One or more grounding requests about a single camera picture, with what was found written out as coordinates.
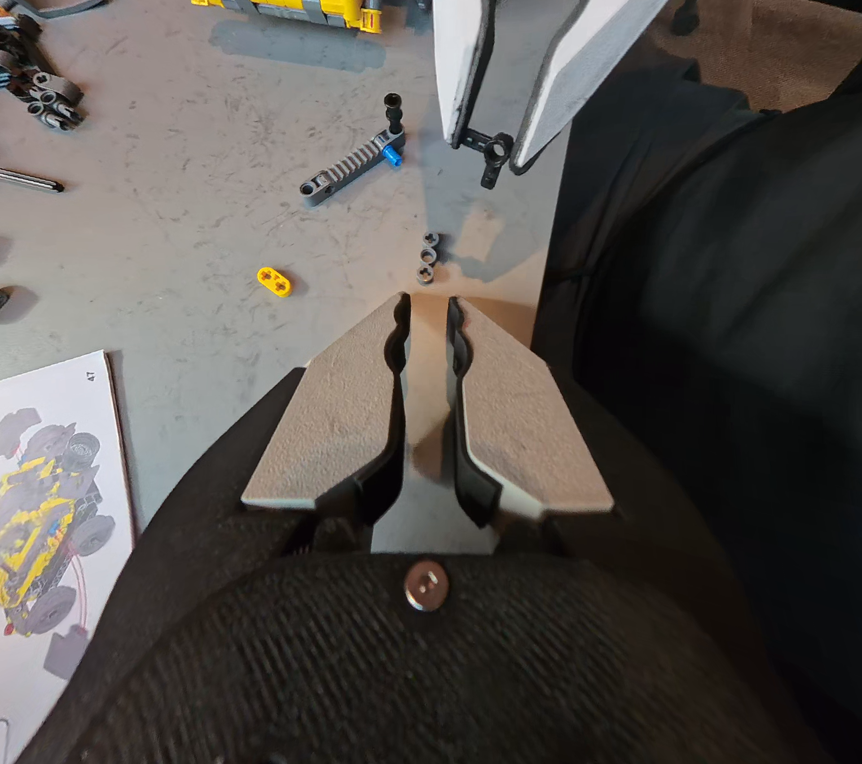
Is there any grey three-hole thin beam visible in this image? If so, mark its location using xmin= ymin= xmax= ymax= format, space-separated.
xmin=418 ymin=231 xmax=449 ymax=287

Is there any black perpendicular connector piece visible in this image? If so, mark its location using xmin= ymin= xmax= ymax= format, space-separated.
xmin=453 ymin=129 xmax=516 ymax=190

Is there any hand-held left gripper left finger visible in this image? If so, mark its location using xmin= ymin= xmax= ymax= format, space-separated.
xmin=241 ymin=291 xmax=412 ymax=526

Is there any paper instruction booklet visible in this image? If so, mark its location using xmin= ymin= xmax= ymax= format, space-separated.
xmin=0 ymin=350 xmax=136 ymax=764

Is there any grey gear rack piece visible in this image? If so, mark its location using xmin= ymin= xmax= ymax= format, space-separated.
xmin=299 ymin=92 xmax=408 ymax=202

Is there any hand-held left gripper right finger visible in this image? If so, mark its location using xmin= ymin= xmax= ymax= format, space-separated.
xmin=448 ymin=296 xmax=615 ymax=529

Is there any person's dark clothing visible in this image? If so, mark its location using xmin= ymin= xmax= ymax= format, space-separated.
xmin=532 ymin=57 xmax=862 ymax=764

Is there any thin black axle rod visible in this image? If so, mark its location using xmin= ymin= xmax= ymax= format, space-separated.
xmin=0 ymin=167 xmax=65 ymax=194

